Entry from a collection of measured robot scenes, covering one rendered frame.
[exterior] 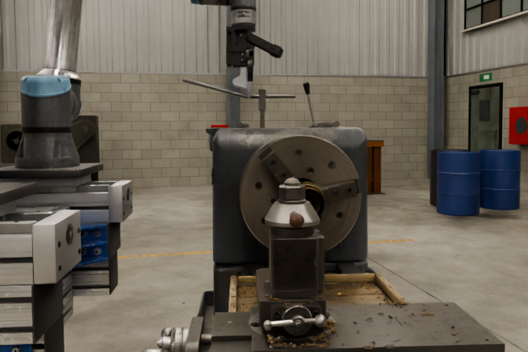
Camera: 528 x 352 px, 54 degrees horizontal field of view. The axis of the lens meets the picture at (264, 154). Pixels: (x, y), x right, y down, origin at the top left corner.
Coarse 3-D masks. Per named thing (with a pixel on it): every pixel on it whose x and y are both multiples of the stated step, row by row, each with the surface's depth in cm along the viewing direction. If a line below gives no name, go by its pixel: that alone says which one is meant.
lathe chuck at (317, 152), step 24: (288, 144) 130; (312, 144) 131; (264, 168) 130; (288, 168) 131; (312, 168) 131; (336, 168) 131; (240, 192) 131; (264, 192) 131; (264, 216) 131; (336, 216) 132; (264, 240) 131; (336, 240) 132
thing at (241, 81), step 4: (244, 68) 150; (240, 72) 150; (244, 72) 150; (240, 76) 150; (244, 76) 150; (236, 80) 150; (240, 80) 150; (244, 80) 150; (236, 84) 150; (240, 84) 150; (244, 84) 150; (248, 84) 149; (252, 84) 150; (244, 88) 150; (248, 88) 150; (252, 88) 151; (248, 92) 150; (252, 92) 151; (248, 96) 151
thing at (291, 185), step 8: (288, 184) 73; (296, 184) 73; (280, 192) 73; (288, 192) 72; (296, 192) 72; (304, 192) 73; (280, 200) 73; (288, 200) 72; (296, 200) 72; (304, 200) 73
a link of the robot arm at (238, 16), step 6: (234, 12) 149; (240, 12) 148; (246, 12) 148; (252, 12) 149; (234, 18) 149; (240, 18) 148; (246, 18) 148; (252, 18) 149; (234, 24) 150; (252, 24) 150
